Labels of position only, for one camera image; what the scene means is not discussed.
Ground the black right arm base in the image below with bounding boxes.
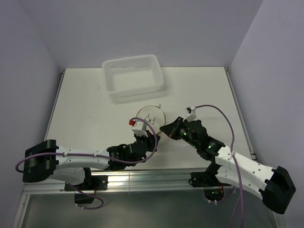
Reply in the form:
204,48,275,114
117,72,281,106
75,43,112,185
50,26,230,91
188,172,227,201

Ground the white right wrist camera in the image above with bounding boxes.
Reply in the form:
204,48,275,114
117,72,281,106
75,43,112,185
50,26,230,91
184,106,197,122

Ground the white perforated plastic basket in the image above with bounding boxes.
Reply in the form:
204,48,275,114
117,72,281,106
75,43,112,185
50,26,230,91
102,54,164,98

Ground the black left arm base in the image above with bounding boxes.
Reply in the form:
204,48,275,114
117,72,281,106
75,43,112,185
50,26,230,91
64,175,108,205

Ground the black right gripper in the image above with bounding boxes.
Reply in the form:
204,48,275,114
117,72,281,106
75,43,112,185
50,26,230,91
161,116,199,148

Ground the aluminium rail frame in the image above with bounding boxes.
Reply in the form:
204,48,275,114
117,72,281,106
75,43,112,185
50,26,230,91
11,67,285,228

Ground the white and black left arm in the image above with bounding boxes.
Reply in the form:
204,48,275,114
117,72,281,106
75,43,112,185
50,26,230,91
16,131,160,190

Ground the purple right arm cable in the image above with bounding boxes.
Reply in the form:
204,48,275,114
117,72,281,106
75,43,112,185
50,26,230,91
194,104,245,228

